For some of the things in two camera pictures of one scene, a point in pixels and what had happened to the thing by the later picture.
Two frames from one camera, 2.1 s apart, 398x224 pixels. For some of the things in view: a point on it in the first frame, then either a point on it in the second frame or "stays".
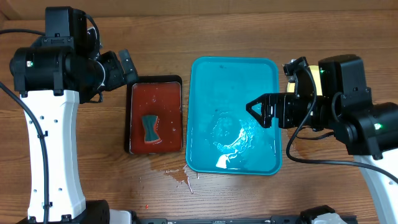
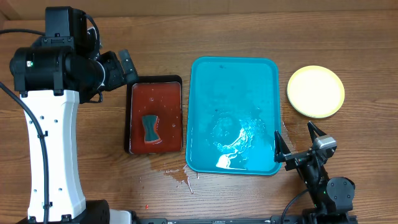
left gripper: (114, 79) stays
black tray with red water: (157, 95) stays
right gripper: (265, 117) → (297, 161)
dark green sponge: (150, 122) stays
